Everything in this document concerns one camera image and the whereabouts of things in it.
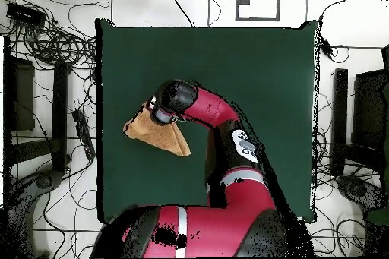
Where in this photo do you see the black cable bundle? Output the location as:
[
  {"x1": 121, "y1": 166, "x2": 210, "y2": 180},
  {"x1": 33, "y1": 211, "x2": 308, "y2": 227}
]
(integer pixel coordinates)
[{"x1": 311, "y1": 91, "x2": 384, "y2": 257}]

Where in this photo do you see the orange terry towel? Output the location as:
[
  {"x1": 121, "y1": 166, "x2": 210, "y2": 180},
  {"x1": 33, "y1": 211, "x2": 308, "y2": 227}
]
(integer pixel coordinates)
[{"x1": 122, "y1": 102, "x2": 191, "y2": 158}]

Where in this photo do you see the black power strip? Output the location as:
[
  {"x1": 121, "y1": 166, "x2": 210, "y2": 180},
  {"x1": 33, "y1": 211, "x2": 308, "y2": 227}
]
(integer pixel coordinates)
[{"x1": 71, "y1": 109, "x2": 96, "y2": 161}]

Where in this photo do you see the long black cable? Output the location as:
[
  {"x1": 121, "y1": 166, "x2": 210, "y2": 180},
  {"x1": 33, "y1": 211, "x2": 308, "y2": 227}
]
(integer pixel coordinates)
[{"x1": 163, "y1": 0, "x2": 196, "y2": 28}]

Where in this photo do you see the black power adapter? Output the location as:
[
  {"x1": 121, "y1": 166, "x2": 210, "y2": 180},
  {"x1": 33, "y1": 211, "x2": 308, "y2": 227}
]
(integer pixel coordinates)
[{"x1": 318, "y1": 36, "x2": 350, "y2": 64}]

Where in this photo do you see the dark green table cloth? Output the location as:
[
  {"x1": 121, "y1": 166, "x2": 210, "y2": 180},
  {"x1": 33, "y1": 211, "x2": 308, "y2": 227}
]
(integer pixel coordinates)
[{"x1": 95, "y1": 17, "x2": 319, "y2": 224}]

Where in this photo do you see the black box device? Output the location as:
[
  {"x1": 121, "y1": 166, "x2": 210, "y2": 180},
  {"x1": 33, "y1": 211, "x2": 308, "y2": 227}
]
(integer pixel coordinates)
[{"x1": 5, "y1": 2, "x2": 47, "y2": 27}]

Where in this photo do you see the black frame stand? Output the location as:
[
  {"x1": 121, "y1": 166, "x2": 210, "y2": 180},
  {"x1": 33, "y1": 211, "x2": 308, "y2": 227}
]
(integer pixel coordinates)
[
  {"x1": 2, "y1": 36, "x2": 72, "y2": 178},
  {"x1": 330, "y1": 44, "x2": 389, "y2": 178}
]

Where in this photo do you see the black cable tangle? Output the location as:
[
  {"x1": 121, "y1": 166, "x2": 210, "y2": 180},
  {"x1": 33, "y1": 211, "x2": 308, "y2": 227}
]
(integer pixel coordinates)
[{"x1": 0, "y1": 0, "x2": 100, "y2": 73}]

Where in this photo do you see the gray round tripod foot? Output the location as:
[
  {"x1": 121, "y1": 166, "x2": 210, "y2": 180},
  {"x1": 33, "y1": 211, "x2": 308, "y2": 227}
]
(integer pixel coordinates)
[
  {"x1": 335, "y1": 175, "x2": 387, "y2": 208},
  {"x1": 34, "y1": 169, "x2": 65, "y2": 191}
]

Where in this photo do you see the green object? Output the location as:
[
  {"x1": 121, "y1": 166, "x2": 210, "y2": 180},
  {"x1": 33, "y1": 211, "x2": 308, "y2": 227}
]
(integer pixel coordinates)
[{"x1": 365, "y1": 208, "x2": 389, "y2": 226}]

